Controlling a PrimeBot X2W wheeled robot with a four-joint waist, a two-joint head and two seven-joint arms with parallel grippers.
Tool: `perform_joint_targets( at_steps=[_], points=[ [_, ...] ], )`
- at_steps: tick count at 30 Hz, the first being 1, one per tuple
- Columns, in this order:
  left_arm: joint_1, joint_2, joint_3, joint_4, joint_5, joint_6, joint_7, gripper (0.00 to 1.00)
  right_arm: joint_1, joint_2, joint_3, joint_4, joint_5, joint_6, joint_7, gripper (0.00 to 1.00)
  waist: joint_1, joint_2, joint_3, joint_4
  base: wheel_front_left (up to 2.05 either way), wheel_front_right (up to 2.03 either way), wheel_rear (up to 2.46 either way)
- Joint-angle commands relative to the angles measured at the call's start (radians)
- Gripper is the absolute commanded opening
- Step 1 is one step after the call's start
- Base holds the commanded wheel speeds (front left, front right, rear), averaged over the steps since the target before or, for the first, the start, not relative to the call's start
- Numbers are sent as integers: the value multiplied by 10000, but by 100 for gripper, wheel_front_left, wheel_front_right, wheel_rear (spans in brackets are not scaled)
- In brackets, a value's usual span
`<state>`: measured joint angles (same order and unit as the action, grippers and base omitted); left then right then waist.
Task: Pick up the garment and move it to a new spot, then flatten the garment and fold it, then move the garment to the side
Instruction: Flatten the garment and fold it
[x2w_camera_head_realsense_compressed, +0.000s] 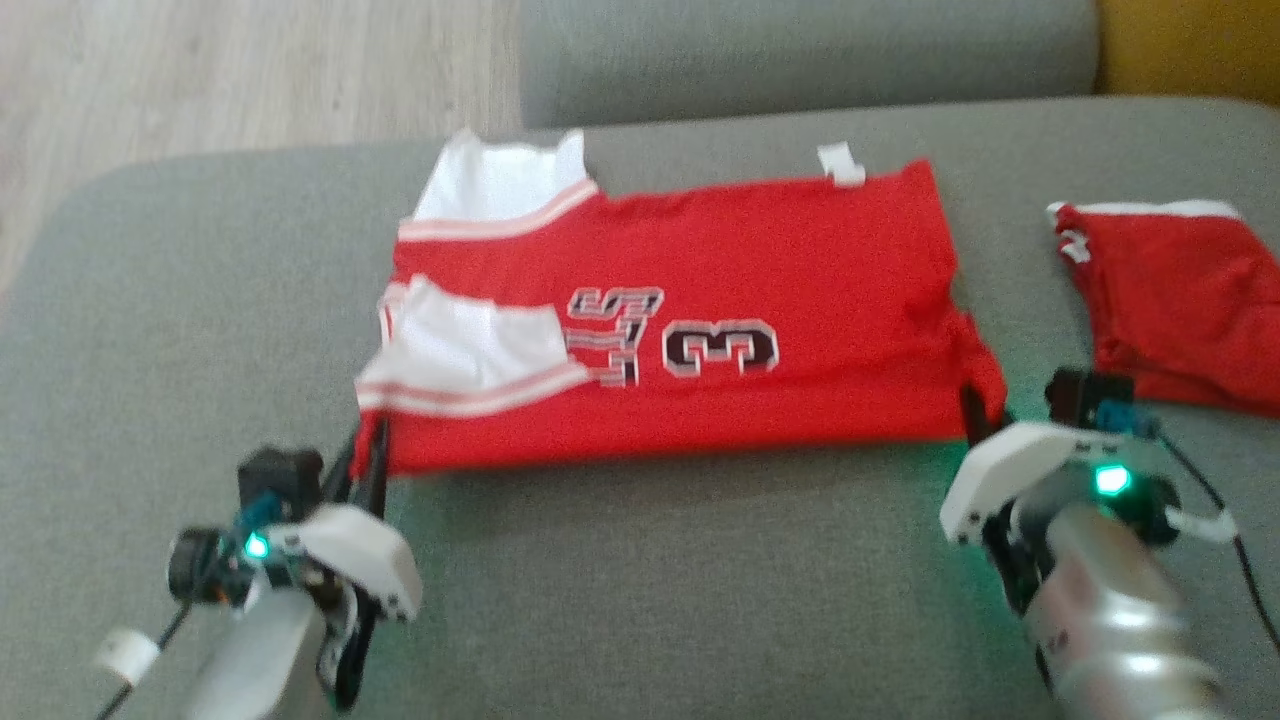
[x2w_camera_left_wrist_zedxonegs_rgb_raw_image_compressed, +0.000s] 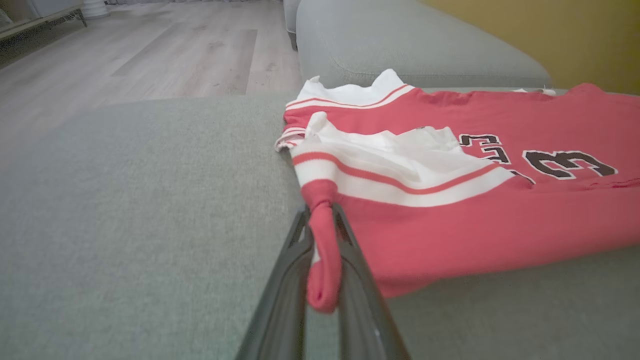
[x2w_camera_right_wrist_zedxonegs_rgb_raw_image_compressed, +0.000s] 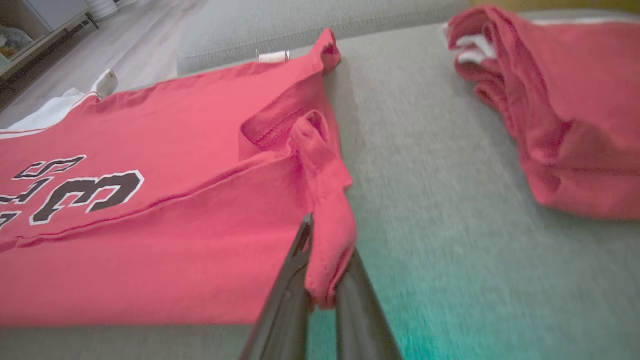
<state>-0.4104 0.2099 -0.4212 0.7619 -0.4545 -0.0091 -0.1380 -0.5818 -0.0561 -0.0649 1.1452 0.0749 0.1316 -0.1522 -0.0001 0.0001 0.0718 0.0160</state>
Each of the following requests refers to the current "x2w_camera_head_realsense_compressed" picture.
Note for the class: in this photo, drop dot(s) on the red Bulls jersey white sleeves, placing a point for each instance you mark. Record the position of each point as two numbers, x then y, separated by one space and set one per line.
720 260

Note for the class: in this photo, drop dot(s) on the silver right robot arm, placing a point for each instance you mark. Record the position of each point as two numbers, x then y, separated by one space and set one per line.
1100 600

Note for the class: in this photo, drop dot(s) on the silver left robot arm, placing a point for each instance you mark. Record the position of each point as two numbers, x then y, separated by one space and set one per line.
260 660

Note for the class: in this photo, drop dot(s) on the grey sofa seat cushion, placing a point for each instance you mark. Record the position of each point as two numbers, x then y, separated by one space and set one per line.
650 580

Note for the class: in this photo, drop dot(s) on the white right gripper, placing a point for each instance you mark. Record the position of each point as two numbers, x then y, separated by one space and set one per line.
1010 475

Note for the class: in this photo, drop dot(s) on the yellow cushion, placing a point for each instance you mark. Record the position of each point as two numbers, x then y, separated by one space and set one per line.
1190 45

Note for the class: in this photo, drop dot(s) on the red shorts white stripe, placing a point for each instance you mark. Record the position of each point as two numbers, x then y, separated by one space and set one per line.
1180 300

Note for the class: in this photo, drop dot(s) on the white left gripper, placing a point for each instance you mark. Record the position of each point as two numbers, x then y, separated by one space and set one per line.
360 565

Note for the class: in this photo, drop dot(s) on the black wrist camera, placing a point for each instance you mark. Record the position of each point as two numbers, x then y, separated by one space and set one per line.
1085 398
280 480

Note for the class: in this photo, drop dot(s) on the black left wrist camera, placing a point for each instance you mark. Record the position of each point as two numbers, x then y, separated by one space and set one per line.
280 480

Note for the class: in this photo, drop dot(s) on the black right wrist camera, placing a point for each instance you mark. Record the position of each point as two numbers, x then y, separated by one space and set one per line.
1085 398

